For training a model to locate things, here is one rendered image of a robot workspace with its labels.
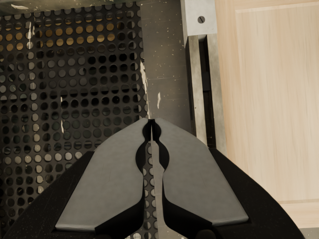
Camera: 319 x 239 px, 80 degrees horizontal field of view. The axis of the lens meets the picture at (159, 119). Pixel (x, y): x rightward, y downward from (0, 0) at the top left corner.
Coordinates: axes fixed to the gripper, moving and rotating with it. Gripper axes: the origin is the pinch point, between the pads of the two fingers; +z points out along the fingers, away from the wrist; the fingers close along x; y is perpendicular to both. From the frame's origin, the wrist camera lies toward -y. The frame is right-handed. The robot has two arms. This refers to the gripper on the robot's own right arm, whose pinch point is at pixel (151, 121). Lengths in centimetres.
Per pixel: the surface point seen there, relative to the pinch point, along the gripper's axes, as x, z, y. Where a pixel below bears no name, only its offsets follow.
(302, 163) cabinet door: 34.1, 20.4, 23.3
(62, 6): -21.1, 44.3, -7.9
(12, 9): -33, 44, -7
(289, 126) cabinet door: 31.6, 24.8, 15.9
